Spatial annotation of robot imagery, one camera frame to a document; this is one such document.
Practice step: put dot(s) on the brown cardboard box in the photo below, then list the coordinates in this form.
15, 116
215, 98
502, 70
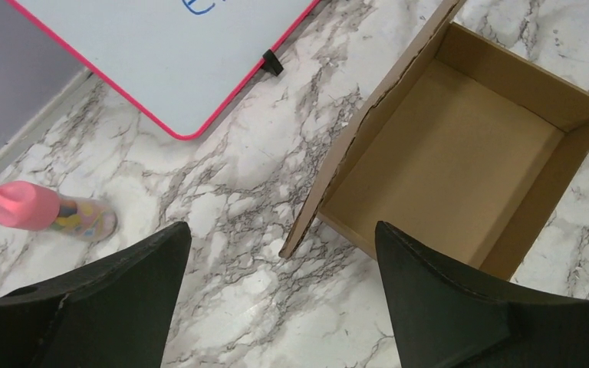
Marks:
464, 145

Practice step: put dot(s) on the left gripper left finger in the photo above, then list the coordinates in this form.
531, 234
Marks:
114, 312

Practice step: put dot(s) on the white board with pink frame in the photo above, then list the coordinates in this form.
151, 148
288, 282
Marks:
179, 62

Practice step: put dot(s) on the small pink capped bottle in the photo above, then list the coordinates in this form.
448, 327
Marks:
28, 206

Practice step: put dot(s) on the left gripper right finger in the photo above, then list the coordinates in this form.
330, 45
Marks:
447, 314

